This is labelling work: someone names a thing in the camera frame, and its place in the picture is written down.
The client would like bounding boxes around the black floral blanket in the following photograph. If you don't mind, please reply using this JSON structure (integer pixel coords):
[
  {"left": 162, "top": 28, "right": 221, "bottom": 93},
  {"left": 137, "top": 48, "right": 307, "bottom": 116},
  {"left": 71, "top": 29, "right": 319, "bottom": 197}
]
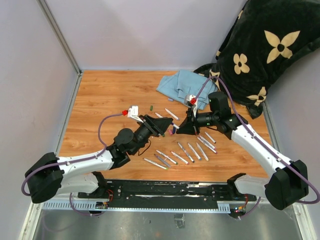
[{"left": 195, "top": 0, "right": 320, "bottom": 119}]

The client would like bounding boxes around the light blue cap marker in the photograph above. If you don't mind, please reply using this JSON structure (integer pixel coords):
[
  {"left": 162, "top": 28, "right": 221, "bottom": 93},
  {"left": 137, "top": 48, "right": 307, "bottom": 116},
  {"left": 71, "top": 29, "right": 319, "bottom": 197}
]
[{"left": 187, "top": 142, "right": 202, "bottom": 161}]

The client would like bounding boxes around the grey blue cap marker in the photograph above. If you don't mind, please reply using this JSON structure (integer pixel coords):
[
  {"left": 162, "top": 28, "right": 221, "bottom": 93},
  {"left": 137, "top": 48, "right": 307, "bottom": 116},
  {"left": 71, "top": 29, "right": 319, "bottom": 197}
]
[{"left": 164, "top": 108, "right": 180, "bottom": 121}]

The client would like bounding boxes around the light blue cloth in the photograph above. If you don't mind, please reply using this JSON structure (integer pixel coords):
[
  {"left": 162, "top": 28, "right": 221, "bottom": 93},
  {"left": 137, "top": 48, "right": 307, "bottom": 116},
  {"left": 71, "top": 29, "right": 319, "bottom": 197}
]
[{"left": 156, "top": 70, "right": 218, "bottom": 110}]

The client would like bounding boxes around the pink marker pen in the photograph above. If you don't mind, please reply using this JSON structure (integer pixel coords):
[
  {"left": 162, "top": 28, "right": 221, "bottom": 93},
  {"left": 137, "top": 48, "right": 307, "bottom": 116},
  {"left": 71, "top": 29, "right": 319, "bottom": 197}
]
[{"left": 199, "top": 135, "right": 216, "bottom": 149}]

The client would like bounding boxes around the dark blue cap marker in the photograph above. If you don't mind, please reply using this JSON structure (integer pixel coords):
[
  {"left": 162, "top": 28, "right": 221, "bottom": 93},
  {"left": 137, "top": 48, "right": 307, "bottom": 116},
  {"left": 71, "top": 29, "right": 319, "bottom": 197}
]
[{"left": 177, "top": 142, "right": 195, "bottom": 163}]

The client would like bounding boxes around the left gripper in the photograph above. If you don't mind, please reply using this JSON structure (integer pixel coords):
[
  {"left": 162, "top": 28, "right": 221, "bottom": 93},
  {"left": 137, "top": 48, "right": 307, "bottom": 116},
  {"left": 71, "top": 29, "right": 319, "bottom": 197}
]
[{"left": 131, "top": 114, "right": 173, "bottom": 155}]

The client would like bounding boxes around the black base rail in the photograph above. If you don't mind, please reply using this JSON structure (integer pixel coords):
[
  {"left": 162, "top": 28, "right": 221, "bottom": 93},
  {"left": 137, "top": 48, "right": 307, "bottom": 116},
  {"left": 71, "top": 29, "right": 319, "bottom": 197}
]
[{"left": 77, "top": 179, "right": 257, "bottom": 211}]

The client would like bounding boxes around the magenta cap marker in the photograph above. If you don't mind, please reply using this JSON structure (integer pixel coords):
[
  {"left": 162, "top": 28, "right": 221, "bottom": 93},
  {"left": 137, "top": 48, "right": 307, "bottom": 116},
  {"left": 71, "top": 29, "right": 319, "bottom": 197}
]
[{"left": 197, "top": 137, "right": 217, "bottom": 154}]

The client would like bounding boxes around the red pink cap marker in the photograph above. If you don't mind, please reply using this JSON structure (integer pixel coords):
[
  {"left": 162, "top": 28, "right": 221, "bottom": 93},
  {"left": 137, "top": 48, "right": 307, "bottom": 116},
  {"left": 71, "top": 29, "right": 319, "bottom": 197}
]
[{"left": 170, "top": 151, "right": 189, "bottom": 165}]

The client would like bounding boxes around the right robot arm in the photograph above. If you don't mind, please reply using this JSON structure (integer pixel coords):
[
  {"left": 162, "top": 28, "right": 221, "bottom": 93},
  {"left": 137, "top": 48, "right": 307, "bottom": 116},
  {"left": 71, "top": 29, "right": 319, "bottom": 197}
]
[{"left": 176, "top": 92, "right": 309, "bottom": 210}]

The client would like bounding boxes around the light green marker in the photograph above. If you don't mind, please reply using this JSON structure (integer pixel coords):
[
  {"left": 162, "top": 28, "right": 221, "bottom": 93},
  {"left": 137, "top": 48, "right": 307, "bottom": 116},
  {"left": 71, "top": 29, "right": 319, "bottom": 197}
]
[{"left": 143, "top": 158, "right": 168, "bottom": 170}]

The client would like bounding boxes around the white slim marker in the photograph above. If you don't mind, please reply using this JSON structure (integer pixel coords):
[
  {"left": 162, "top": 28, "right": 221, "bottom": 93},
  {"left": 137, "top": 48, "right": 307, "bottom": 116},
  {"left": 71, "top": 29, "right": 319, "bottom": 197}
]
[{"left": 196, "top": 142, "right": 209, "bottom": 161}]

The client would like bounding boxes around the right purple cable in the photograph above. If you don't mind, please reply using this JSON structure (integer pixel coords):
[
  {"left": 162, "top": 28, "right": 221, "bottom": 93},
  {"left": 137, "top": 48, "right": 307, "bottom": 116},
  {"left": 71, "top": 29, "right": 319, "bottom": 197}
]
[{"left": 194, "top": 76, "right": 320, "bottom": 221}]

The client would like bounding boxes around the lavender marker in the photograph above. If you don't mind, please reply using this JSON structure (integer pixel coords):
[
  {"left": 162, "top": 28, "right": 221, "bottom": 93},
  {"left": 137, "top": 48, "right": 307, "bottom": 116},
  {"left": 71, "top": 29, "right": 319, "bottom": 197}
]
[{"left": 154, "top": 154, "right": 171, "bottom": 168}]

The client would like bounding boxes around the purple cable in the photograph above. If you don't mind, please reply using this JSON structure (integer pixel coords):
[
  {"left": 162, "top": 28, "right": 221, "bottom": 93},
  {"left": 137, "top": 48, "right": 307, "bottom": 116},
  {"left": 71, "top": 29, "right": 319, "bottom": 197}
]
[
  {"left": 21, "top": 112, "right": 125, "bottom": 217},
  {"left": 194, "top": 76, "right": 320, "bottom": 221}
]

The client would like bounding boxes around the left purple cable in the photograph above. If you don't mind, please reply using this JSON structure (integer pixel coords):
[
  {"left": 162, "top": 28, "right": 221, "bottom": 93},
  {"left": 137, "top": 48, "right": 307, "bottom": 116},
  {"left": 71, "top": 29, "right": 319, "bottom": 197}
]
[{"left": 21, "top": 112, "right": 125, "bottom": 217}]

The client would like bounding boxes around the aluminium corner post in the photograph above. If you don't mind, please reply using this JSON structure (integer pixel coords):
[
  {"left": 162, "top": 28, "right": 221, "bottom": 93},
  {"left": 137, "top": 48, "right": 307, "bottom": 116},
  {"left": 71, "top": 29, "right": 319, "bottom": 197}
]
[{"left": 36, "top": 0, "right": 83, "bottom": 76}]

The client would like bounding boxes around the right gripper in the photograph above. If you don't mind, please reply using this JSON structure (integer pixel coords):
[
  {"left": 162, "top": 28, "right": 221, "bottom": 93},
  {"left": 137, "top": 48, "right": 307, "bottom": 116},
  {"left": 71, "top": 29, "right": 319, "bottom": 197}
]
[{"left": 176, "top": 107, "right": 219, "bottom": 136}]

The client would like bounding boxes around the black marker pen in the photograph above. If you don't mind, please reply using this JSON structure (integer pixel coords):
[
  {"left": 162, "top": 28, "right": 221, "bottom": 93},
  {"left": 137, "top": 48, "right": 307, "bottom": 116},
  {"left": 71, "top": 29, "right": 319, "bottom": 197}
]
[{"left": 204, "top": 131, "right": 217, "bottom": 144}]

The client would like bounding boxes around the green cap marker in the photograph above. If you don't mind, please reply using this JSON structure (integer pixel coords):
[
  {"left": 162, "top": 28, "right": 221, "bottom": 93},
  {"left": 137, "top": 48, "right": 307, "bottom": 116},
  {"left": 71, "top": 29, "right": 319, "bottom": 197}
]
[{"left": 156, "top": 149, "right": 178, "bottom": 165}]

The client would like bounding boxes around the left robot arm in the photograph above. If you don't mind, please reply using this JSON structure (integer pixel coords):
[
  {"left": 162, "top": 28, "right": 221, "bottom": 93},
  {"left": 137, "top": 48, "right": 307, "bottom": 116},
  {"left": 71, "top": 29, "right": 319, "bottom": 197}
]
[{"left": 21, "top": 114, "right": 173, "bottom": 204}]

